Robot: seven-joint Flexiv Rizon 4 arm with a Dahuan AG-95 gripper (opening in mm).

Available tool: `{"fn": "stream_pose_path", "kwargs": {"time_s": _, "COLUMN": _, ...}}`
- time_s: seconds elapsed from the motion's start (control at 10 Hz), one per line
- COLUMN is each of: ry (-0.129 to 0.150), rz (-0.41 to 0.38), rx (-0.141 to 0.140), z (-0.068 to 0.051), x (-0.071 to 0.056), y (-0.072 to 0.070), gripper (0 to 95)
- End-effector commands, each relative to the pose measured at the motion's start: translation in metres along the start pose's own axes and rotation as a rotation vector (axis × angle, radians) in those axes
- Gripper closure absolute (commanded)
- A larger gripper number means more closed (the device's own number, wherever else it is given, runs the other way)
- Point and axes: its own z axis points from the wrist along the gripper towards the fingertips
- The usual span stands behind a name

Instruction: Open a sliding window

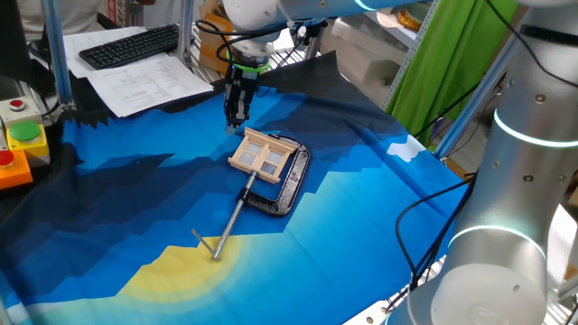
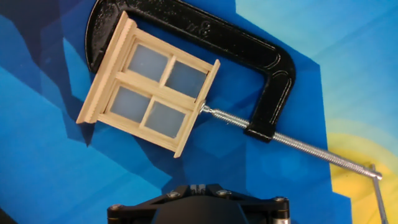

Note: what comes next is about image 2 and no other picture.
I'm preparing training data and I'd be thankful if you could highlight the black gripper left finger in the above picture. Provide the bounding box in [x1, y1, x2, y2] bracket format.
[107, 184, 197, 224]

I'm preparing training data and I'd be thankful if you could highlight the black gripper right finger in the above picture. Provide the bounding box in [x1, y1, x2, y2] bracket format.
[205, 184, 292, 224]

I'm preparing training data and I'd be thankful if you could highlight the miniature wooden sliding window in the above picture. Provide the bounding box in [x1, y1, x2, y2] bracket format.
[76, 11, 221, 159]

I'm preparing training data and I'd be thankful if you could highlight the black C-clamp with steel screw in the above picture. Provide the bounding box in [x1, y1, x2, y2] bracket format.
[84, 0, 389, 224]

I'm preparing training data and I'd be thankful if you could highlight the blue landscape print cloth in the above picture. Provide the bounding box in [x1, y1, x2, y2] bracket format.
[0, 0, 398, 224]

